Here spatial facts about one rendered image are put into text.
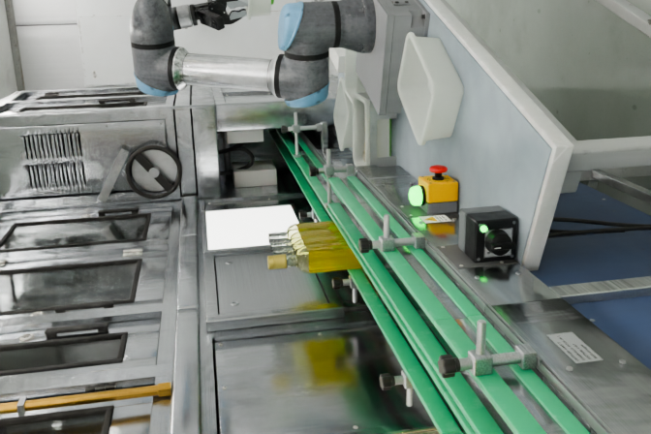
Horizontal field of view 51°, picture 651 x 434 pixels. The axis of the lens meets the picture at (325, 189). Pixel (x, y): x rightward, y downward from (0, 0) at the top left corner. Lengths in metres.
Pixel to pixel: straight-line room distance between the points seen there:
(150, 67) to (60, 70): 4.13
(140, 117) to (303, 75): 1.08
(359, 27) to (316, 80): 0.17
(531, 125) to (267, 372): 0.76
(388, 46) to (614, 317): 0.84
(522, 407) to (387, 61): 1.00
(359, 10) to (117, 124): 1.28
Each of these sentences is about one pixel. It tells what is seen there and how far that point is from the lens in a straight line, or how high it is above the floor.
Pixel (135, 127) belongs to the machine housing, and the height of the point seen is 1.55.
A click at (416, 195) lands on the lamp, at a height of 0.85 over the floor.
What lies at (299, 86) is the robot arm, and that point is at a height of 1.04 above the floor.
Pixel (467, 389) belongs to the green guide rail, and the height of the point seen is 0.94.
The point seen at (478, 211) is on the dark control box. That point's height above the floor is 0.81.
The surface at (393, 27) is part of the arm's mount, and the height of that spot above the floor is 0.84.
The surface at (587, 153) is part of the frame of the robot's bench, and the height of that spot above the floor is 0.66.
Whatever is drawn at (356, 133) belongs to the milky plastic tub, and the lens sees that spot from 2.10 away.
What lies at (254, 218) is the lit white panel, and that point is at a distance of 2.39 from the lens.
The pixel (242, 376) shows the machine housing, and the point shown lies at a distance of 1.53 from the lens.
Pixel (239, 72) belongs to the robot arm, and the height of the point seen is 1.19.
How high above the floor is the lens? 1.29
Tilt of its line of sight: 10 degrees down
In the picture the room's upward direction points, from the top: 94 degrees counter-clockwise
